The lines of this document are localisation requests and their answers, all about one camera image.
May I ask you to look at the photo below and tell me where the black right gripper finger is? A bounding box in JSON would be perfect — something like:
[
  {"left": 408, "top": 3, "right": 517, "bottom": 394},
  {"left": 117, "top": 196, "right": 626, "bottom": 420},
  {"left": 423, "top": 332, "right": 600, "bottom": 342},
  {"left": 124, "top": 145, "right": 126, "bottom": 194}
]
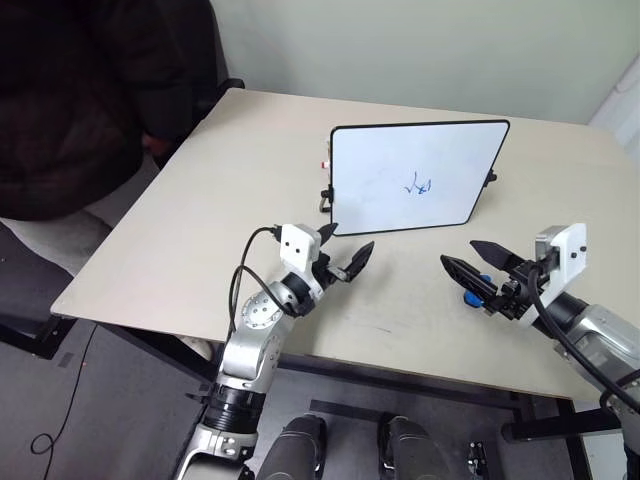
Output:
[
  {"left": 469, "top": 240, "right": 526, "bottom": 274},
  {"left": 439, "top": 254, "right": 500, "bottom": 305}
]

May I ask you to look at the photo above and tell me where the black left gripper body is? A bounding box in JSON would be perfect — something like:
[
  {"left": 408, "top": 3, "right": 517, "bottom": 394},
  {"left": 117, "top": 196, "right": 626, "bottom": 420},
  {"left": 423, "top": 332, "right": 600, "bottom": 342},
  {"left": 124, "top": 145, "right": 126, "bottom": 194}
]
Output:
[{"left": 312, "top": 251, "right": 351, "bottom": 292}]

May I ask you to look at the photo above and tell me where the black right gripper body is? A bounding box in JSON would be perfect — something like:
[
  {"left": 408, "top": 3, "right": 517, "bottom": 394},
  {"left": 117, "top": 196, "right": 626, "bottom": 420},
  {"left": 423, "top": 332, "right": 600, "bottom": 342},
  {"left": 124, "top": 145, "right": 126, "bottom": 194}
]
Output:
[{"left": 486, "top": 258, "right": 545, "bottom": 322}]

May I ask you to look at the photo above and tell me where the blue object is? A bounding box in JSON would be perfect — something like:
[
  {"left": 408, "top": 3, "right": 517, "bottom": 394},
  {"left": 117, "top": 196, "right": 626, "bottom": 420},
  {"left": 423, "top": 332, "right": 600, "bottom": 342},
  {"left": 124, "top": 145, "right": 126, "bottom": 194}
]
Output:
[{"left": 461, "top": 274, "right": 495, "bottom": 308}]

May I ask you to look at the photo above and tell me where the black-framed whiteboard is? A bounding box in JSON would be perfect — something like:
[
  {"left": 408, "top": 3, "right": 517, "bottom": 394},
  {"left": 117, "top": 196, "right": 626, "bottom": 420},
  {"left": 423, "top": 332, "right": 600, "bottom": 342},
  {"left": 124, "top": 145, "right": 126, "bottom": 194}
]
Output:
[{"left": 329, "top": 119, "right": 512, "bottom": 238}]

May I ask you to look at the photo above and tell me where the dark rounded shape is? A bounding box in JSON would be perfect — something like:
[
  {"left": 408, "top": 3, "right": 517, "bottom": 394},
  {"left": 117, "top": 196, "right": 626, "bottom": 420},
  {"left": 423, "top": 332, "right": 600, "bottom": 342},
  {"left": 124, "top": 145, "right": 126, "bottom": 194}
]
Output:
[
  {"left": 376, "top": 413, "right": 452, "bottom": 480},
  {"left": 256, "top": 413, "right": 329, "bottom": 480}
]

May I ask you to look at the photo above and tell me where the black office chair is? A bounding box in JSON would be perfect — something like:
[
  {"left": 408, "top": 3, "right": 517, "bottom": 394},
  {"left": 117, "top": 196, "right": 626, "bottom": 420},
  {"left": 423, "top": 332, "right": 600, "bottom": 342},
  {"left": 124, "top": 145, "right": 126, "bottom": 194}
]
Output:
[{"left": 189, "top": 0, "right": 247, "bottom": 132}]

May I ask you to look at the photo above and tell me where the person in black jacket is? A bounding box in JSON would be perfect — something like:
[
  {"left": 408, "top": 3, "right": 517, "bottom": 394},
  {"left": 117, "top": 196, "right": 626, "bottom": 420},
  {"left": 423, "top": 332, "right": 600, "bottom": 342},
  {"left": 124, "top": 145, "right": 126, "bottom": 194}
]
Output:
[{"left": 0, "top": 0, "right": 224, "bottom": 277}]

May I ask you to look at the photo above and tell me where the black bench seat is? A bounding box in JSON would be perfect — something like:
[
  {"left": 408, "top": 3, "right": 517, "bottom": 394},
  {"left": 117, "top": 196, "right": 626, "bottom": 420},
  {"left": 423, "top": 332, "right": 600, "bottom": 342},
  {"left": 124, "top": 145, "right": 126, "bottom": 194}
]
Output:
[{"left": 0, "top": 219, "right": 77, "bottom": 362}]

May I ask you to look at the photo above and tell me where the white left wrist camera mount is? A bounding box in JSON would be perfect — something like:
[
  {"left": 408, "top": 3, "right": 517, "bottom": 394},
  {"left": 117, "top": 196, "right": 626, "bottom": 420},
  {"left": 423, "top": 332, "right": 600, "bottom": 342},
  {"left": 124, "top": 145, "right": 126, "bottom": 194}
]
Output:
[{"left": 278, "top": 223, "right": 322, "bottom": 276}]

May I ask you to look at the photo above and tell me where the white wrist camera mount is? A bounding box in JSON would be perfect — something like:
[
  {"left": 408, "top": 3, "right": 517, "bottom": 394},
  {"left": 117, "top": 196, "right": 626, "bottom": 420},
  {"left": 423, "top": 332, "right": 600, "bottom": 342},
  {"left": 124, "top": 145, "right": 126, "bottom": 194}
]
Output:
[
  {"left": 534, "top": 222, "right": 589, "bottom": 307},
  {"left": 278, "top": 223, "right": 322, "bottom": 276}
]

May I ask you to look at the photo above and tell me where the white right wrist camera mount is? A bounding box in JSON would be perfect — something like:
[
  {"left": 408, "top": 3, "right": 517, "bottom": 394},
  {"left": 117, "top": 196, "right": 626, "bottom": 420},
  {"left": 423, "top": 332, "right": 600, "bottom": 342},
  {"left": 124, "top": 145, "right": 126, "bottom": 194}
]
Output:
[{"left": 534, "top": 222, "right": 589, "bottom": 307}]

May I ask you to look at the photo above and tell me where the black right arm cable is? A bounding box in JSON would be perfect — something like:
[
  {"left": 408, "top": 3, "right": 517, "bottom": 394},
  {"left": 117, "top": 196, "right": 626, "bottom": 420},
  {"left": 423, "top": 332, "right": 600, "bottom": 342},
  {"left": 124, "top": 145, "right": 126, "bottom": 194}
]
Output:
[{"left": 526, "top": 263, "right": 640, "bottom": 407}]

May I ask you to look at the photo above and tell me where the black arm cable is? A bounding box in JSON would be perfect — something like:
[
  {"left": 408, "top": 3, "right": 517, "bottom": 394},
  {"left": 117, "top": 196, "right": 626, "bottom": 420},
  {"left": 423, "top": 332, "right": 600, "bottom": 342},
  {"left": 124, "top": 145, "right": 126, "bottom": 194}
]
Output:
[
  {"left": 228, "top": 225, "right": 297, "bottom": 337},
  {"left": 526, "top": 263, "right": 640, "bottom": 407}
]

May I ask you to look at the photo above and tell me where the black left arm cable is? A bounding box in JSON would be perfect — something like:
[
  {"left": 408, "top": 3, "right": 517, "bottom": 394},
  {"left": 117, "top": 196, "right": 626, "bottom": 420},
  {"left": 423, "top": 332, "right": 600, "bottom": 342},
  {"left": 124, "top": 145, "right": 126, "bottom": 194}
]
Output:
[{"left": 228, "top": 225, "right": 297, "bottom": 337}]

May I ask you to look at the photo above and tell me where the small black floor bracket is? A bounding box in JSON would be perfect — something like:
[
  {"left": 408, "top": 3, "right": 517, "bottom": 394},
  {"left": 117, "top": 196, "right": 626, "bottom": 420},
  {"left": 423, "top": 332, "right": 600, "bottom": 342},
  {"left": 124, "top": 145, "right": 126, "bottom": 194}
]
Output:
[{"left": 467, "top": 439, "right": 489, "bottom": 480}]

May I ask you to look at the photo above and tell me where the thin black floor cable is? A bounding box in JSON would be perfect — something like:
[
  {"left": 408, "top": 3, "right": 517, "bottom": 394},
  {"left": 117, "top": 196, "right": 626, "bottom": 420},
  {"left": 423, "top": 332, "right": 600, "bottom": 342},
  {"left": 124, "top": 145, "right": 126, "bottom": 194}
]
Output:
[{"left": 31, "top": 327, "right": 97, "bottom": 456}]

